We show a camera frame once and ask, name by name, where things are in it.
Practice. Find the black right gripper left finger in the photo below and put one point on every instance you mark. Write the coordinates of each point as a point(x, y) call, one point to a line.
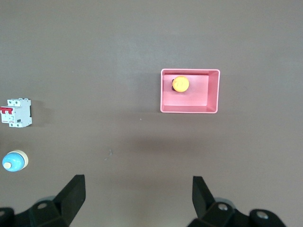
point(68, 201)

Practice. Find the blue dome call bell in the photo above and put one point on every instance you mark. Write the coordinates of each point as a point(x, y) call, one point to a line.
point(14, 160)

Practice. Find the pink plastic bin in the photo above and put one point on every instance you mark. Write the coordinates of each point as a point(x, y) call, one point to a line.
point(189, 99)

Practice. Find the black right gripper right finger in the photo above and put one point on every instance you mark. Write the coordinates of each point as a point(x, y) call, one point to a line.
point(203, 203)

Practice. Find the white circuit breaker red switches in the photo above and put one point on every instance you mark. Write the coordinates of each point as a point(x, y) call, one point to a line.
point(21, 113)

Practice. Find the yellow push button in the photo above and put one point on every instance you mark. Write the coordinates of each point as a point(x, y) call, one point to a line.
point(181, 84)

